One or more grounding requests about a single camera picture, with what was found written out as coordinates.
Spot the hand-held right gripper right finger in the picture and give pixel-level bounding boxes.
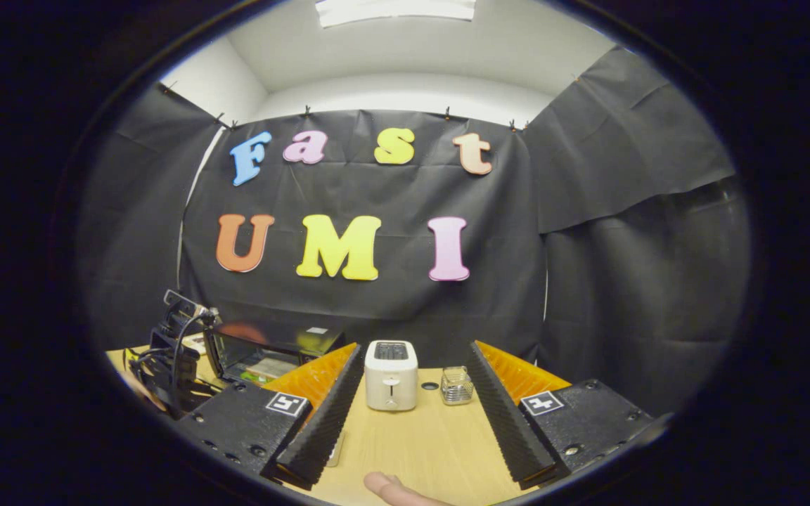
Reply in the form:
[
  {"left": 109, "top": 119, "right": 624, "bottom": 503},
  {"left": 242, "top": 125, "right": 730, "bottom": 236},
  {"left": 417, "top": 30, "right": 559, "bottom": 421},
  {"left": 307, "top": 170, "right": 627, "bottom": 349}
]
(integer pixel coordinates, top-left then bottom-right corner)
[{"left": 465, "top": 340, "right": 660, "bottom": 491}]

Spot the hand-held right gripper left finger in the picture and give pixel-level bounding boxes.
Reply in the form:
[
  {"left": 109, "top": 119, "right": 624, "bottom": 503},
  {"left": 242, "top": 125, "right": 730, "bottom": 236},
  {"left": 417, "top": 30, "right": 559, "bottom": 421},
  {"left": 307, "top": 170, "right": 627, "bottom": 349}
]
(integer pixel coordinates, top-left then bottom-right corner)
[{"left": 189, "top": 342, "right": 366, "bottom": 491}]

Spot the black electric oven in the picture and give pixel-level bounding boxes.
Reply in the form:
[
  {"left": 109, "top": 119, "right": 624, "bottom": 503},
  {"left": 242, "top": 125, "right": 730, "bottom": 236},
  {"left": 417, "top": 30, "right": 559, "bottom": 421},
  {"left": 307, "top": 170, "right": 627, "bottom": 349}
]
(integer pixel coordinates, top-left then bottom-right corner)
[{"left": 202, "top": 320, "right": 347, "bottom": 389}]

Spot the white toaster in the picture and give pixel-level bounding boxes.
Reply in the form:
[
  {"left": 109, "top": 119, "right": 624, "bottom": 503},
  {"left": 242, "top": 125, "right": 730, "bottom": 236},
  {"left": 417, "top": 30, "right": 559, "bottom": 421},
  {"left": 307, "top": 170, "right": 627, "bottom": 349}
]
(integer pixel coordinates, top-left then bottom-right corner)
[{"left": 364, "top": 340, "right": 420, "bottom": 413}]

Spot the rectangular ceiling light panel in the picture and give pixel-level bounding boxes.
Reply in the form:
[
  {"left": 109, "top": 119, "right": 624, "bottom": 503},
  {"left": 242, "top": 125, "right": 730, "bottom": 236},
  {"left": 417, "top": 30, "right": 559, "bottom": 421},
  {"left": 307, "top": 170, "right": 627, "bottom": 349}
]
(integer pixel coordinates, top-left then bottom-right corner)
[{"left": 315, "top": 0, "right": 477, "bottom": 29}]

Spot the small wire basket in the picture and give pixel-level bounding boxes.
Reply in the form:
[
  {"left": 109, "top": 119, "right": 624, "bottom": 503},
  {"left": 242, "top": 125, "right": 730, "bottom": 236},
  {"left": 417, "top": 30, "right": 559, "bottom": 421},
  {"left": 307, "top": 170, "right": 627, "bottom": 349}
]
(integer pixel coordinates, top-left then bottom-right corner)
[{"left": 440, "top": 365, "right": 475, "bottom": 406}]

